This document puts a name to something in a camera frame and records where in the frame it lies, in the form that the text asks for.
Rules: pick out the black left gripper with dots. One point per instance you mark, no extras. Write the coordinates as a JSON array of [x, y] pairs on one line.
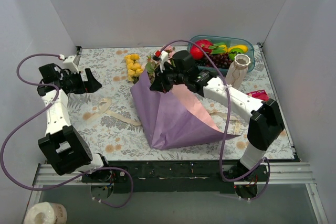
[[83, 83]]

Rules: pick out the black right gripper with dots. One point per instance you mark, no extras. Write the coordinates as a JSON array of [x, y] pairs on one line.
[[163, 77]]

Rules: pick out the pink rose stem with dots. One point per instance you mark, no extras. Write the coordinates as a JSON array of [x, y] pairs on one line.
[[150, 67], [171, 51]]

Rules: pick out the purple and pink wrapping paper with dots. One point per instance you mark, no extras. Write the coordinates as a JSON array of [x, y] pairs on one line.
[[174, 119]]

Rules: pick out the cream printed ribbon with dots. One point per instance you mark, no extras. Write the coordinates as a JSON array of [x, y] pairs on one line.
[[105, 103]]

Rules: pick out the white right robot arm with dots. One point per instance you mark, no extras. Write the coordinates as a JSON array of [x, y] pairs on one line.
[[264, 118]]

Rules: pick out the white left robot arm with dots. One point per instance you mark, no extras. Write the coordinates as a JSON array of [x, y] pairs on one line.
[[62, 145]]

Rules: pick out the white ribbed ceramic vase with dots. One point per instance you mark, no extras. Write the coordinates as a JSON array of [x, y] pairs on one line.
[[237, 70]]

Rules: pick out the yellow rose bunch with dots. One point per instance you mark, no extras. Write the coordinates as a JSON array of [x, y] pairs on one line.
[[134, 68]]

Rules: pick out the red dragon fruit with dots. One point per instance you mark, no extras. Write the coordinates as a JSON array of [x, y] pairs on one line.
[[205, 45]]

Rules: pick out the dark grape bunch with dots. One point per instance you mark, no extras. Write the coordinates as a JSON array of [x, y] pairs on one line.
[[222, 61]]

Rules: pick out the yellow mango with leaves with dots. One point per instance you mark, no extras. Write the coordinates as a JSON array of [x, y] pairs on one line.
[[218, 48]]

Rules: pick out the teal plastic fruit basket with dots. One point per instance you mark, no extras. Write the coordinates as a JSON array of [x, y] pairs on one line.
[[229, 41]]

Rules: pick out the green lime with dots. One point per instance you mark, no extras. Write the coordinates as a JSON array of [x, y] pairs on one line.
[[233, 54]]

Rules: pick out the yellow lemon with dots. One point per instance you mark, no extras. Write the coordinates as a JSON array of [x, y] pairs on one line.
[[243, 48]]

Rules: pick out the orange pink snack box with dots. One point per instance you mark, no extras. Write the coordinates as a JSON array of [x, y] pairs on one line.
[[259, 94]]

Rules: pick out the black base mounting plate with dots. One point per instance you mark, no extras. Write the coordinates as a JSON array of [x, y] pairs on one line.
[[171, 176]]

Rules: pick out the white paper towel roll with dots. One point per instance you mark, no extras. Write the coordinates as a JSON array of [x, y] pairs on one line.
[[46, 213]]

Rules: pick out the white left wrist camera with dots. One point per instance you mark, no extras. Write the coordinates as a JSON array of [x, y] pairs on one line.
[[71, 63]]

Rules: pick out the aluminium rail frame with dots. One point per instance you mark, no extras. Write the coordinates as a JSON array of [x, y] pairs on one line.
[[184, 192]]

